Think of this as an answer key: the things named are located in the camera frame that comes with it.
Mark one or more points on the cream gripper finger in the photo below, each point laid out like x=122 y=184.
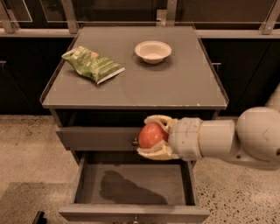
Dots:
x=164 y=121
x=161 y=151

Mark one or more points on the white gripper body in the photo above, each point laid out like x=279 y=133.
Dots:
x=184 y=137

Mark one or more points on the red apple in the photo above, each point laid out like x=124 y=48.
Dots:
x=150 y=135

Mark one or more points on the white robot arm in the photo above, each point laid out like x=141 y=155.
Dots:
x=253 y=140

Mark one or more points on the round metal drawer knob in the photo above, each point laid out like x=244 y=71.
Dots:
x=135 y=142

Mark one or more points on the open middle drawer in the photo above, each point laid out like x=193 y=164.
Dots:
x=125 y=188

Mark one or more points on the grey drawer cabinet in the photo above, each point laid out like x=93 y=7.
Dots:
x=183 y=84

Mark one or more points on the closed top drawer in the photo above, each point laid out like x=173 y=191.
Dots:
x=98 y=138

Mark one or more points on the white paper bowl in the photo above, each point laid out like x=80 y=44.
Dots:
x=153 y=52

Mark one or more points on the green jalapeno chip bag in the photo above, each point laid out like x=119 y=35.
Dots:
x=92 y=65

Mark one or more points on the black object at floor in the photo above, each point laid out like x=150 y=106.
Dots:
x=40 y=218

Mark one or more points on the metal window railing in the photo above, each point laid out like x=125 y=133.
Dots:
x=211 y=19

